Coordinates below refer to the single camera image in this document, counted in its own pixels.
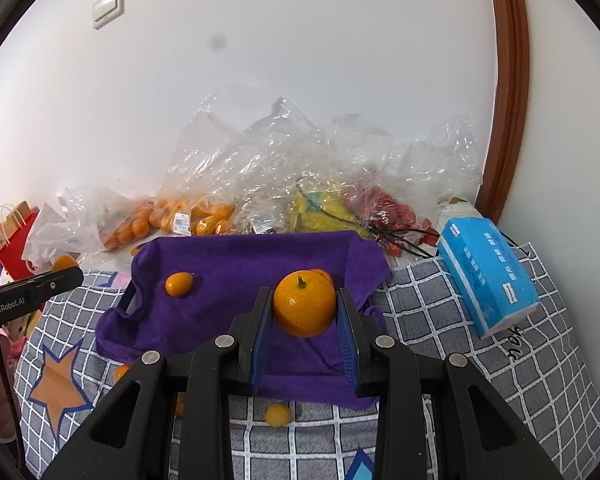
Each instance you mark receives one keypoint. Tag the yellow snack package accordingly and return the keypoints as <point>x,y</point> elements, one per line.
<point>323,211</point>

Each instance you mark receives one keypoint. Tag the large orange with stem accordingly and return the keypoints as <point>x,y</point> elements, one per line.
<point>324,275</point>

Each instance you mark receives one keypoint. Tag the white wall switch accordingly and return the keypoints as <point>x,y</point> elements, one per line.
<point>105,11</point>

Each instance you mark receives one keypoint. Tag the yellow green small fruit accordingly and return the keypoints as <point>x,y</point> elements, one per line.
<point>277,415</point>

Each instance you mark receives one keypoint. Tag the white plastic bag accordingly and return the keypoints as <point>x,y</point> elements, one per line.
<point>51,236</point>

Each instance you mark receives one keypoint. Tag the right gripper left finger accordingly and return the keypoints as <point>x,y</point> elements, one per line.
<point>129,433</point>

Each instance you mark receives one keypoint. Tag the grey checkered star cloth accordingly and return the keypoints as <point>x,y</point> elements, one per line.
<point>537,367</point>

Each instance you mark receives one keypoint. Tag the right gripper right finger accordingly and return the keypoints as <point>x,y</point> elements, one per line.
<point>431,407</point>

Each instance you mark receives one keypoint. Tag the red paper shopping bag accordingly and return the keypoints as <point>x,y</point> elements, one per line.
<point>15,227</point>

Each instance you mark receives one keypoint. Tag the oval orange kumquat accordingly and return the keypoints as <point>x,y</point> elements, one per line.
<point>179,284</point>

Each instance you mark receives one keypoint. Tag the brown wooden door frame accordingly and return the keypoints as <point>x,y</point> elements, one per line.
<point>510,105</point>

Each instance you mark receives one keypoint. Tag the clear bag of oranges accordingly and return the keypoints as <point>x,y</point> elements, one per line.
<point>103,220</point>

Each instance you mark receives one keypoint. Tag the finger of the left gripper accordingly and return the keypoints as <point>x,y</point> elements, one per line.
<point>42,287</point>

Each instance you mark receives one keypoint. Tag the large round orange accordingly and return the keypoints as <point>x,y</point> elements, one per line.
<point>304,304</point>

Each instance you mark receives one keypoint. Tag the large crumpled clear plastic bag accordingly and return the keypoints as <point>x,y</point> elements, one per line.
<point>245,147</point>

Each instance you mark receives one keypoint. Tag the purple towel covered tray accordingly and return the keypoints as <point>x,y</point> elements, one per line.
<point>229,270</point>

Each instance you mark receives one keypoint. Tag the blue tissue pack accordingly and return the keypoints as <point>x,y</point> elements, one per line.
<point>496,289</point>

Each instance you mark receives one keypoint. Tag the yellow orange mandarin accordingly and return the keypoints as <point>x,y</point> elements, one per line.
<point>63,262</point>

